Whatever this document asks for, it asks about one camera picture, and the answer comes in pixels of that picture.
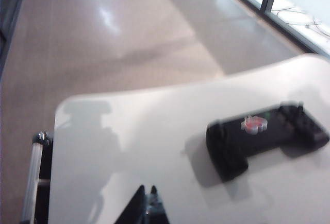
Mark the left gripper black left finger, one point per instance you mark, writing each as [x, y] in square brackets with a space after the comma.
[138, 211]

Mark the silver aluminium frame post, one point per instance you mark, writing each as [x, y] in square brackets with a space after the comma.
[33, 170]

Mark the black remote control with joysticks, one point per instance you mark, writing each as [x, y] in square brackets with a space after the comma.
[232, 152]

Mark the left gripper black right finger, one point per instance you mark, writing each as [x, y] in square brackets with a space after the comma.
[157, 213]

